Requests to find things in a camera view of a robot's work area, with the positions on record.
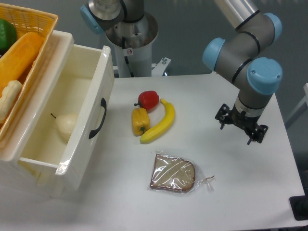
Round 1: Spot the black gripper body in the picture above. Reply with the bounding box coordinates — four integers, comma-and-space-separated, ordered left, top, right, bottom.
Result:
215, 104, 269, 143

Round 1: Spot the black top drawer handle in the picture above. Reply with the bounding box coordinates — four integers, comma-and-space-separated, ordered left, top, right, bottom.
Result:
89, 97, 107, 139

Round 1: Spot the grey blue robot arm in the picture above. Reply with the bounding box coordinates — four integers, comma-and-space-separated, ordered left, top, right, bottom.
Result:
80, 0, 283, 143

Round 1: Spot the white drawer cabinet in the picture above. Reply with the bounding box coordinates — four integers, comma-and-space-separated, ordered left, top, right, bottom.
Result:
0, 30, 74, 197

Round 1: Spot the yellow banana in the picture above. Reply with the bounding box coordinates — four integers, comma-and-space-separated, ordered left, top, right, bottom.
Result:
140, 99, 176, 144

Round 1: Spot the bagged bread slice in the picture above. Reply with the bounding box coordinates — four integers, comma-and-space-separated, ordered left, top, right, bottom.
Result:
149, 151, 215, 194

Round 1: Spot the red bell pepper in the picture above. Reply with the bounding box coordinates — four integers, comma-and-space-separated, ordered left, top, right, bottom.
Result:
134, 90, 159, 112

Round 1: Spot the black device at edge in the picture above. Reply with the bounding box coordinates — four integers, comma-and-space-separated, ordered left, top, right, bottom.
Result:
289, 195, 308, 221

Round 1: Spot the yellow bell pepper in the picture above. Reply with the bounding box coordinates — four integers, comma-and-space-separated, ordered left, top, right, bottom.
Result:
131, 108, 150, 136

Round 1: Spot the pale toy pear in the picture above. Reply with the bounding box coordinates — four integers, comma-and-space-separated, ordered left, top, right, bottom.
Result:
51, 113, 78, 143

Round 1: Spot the pale toy peanut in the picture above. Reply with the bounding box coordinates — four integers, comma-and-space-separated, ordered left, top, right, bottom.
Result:
0, 80, 23, 124

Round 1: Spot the orange bread loaf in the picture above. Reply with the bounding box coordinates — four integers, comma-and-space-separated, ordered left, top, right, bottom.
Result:
0, 32, 44, 90

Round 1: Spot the yellow woven basket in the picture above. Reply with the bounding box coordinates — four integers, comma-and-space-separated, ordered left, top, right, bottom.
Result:
0, 3, 58, 140

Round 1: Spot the green bell pepper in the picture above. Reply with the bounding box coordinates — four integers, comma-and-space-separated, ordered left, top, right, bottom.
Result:
0, 19, 17, 55

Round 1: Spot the white frame at right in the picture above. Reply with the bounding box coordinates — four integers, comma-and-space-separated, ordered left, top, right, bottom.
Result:
284, 83, 308, 129

